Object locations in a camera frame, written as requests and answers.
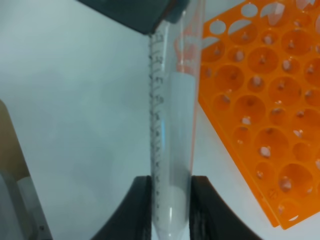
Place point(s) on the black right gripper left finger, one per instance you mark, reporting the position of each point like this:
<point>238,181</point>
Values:
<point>132,220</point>

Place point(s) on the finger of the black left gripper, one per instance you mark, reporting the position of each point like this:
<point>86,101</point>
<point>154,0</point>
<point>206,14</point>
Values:
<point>143,16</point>

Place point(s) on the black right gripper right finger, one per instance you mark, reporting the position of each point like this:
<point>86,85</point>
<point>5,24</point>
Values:
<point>210,218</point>

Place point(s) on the orange test tube rack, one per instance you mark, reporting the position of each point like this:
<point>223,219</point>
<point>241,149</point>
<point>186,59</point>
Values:
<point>260,89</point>

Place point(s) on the test tube with teal cap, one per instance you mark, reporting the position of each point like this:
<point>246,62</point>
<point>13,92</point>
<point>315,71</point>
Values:
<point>174,56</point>

